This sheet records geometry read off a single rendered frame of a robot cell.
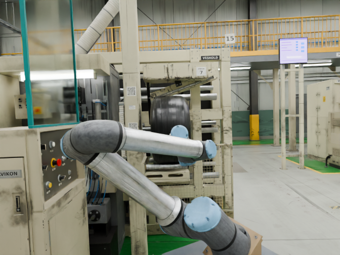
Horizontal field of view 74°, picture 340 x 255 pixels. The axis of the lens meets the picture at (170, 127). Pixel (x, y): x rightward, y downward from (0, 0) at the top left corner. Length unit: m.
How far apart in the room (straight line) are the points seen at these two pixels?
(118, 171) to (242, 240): 0.60
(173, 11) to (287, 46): 7.50
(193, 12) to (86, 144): 11.60
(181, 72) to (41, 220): 1.57
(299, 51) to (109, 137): 5.35
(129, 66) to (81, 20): 11.16
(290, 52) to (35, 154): 5.31
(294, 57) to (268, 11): 7.34
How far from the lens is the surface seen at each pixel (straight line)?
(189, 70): 2.15
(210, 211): 0.98
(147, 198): 1.00
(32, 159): 1.16
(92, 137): 0.78
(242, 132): 11.52
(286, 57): 5.69
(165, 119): 1.65
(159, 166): 1.80
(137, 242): 2.13
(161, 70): 2.13
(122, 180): 0.94
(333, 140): 6.22
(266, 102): 11.94
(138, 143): 0.85
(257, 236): 1.16
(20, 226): 1.27
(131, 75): 1.88
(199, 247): 1.36
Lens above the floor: 1.30
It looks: 3 degrees down
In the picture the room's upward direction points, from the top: 2 degrees counter-clockwise
